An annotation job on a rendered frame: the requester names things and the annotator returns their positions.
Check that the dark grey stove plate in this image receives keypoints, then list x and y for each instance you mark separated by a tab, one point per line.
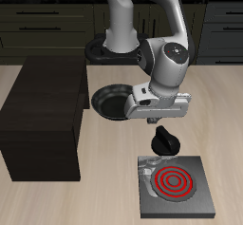
175	187

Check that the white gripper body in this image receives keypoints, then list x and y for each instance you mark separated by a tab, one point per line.
164	109

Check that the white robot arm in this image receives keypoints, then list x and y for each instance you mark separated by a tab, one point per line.
171	13

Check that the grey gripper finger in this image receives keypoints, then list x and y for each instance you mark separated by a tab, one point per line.
153	120

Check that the black frying pan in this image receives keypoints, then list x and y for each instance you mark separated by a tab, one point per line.
110	103

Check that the round black stove knob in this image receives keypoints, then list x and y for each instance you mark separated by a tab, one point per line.
165	141

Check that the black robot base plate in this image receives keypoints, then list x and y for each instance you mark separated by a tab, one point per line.
95	50

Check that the dark wooden cabinet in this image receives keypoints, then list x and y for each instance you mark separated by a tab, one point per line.
44	115

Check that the dark kitchen cupboards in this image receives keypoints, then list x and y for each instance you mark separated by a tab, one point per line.
47	23

